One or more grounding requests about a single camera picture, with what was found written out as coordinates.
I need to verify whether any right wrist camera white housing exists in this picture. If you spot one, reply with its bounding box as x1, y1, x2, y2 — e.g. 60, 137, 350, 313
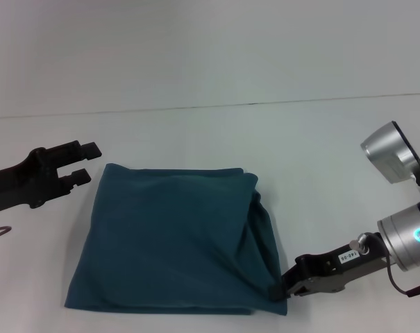
360, 120, 420, 200

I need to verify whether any teal T-shirt with FREE print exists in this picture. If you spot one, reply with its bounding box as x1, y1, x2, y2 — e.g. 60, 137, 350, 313
64, 162, 289, 318

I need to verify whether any dark cable with silver plug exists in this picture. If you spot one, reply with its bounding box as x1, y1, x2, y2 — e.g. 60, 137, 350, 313
383, 255, 420, 298

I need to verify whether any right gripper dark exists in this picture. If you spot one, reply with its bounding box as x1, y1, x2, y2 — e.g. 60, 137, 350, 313
268, 231, 393, 301

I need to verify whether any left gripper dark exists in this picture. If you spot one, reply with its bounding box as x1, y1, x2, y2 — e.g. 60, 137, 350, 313
0, 139, 103, 216

